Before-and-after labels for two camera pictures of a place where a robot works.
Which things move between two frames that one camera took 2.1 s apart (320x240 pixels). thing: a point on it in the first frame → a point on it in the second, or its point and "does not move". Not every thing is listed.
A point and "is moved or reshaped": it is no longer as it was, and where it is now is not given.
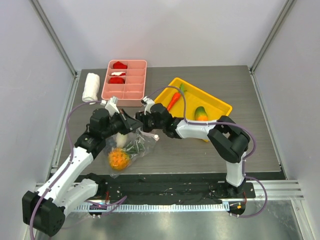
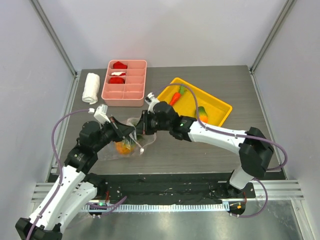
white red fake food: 118,73 does not move
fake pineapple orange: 119,159 → 124,148
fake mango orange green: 200,114 does not move
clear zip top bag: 123,150 is moved or reshaped
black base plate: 167,188 does not move
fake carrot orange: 175,97 does not move
